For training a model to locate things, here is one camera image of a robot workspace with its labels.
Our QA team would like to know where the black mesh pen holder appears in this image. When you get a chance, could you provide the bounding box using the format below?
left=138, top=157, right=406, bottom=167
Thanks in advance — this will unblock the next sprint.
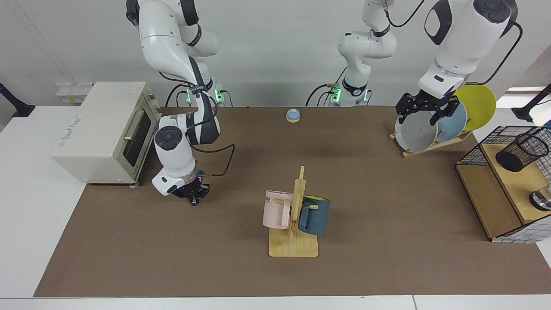
left=495, top=133, right=550, bottom=173

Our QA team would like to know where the light blue plate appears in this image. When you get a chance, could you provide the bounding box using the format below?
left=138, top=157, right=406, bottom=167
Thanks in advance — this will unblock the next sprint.
left=435, top=101, right=468, bottom=143

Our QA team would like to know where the grey plate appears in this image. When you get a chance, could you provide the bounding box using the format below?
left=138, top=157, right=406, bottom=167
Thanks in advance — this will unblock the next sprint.
left=395, top=110, right=439, bottom=153

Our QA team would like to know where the wooden plate rack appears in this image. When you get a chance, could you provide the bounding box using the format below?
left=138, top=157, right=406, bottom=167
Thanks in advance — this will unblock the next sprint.
left=389, top=129, right=473, bottom=158

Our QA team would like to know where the yellow plate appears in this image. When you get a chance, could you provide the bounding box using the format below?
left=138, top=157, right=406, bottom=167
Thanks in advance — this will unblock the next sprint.
left=453, top=84, right=497, bottom=132

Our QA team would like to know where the brown table cloth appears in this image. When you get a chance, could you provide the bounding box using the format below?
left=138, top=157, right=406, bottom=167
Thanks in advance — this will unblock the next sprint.
left=34, top=106, right=551, bottom=298

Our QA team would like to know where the pink cup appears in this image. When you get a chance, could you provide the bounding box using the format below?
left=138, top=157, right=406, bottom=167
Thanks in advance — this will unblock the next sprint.
left=263, top=190, right=294, bottom=230

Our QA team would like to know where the black clamp stand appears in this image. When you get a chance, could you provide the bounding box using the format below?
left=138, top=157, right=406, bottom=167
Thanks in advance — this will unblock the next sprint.
left=511, top=84, right=551, bottom=123
left=0, top=83, right=36, bottom=118

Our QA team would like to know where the pale toaster oven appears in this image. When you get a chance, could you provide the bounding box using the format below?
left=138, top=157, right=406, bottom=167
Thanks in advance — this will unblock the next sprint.
left=51, top=81, right=163, bottom=187

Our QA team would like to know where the wooden cup stand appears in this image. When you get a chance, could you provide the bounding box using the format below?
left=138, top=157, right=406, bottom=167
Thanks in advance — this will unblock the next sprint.
left=269, top=166, right=319, bottom=258

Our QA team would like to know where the teal cup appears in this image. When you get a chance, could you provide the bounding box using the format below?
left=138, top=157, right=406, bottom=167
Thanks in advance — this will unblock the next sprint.
left=298, top=195, right=331, bottom=236

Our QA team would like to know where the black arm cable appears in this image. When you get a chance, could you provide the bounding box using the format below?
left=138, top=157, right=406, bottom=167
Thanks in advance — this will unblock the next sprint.
left=189, top=143, right=236, bottom=177
left=384, top=0, right=524, bottom=85

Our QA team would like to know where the black base cable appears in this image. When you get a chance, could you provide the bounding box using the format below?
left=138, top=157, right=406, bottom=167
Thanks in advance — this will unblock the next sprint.
left=306, top=67, right=347, bottom=107
left=165, top=83, right=190, bottom=107

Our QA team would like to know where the wire basket with wooden floor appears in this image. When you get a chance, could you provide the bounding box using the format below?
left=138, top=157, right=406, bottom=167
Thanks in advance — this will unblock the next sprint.
left=455, top=125, right=551, bottom=244

